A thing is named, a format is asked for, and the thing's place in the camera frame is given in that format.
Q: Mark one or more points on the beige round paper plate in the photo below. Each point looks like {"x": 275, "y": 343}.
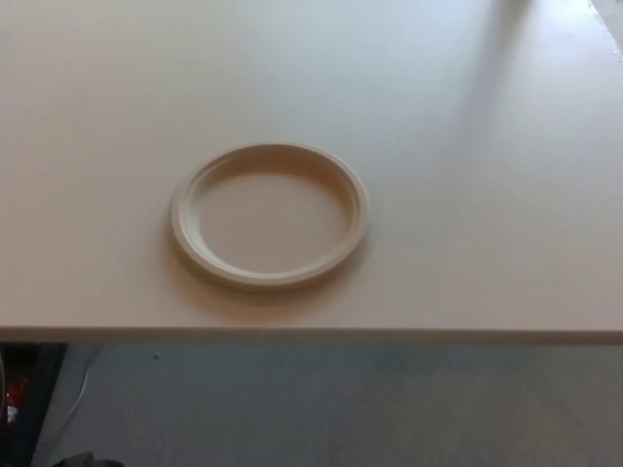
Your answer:
{"x": 272, "y": 224}

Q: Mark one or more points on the small red object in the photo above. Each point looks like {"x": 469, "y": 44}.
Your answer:
{"x": 13, "y": 399}

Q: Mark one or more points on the dark grey lump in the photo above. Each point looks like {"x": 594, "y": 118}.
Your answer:
{"x": 85, "y": 459}

